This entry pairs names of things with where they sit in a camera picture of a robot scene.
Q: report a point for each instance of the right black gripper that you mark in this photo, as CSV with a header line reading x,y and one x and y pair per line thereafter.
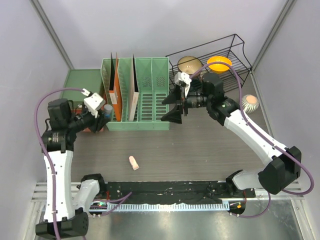
x,y
174,115

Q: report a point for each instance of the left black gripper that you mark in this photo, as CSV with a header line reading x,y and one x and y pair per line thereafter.
x,y
98,123

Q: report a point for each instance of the blue grey bottle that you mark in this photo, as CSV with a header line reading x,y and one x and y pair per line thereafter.
x,y
108,110

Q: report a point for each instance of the orange folder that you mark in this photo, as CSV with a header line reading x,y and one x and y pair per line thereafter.
x,y
115,89

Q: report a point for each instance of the white folder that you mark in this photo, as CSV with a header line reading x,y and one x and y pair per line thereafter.
x,y
133,91

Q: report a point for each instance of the green file organizer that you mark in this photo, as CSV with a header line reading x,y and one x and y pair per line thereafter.
x,y
152,74

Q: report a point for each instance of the drawer box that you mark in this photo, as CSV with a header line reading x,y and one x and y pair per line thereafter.
x,y
89,79

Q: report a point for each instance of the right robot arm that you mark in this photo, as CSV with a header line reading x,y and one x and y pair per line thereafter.
x,y
281,164

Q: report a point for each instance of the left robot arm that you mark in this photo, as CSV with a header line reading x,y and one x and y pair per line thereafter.
x,y
66,216

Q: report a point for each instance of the brown glass bowl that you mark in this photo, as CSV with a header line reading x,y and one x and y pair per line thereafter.
x,y
189,64

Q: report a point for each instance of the pink eraser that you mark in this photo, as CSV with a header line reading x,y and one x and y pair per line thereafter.
x,y
133,163

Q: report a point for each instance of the orange bowl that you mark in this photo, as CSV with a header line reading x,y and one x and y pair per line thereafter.
x,y
219,67

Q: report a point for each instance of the striped ceramic mug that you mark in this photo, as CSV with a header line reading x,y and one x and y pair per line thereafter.
x,y
250,103

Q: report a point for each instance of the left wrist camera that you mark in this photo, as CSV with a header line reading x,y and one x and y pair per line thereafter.
x,y
93,102

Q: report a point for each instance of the black wire rack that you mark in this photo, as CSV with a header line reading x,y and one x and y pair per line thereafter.
x,y
230,46

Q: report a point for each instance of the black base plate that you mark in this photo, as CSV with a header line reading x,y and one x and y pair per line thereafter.
x,y
175,192

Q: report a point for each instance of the white cable tray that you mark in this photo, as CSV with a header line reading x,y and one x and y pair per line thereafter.
x,y
181,207

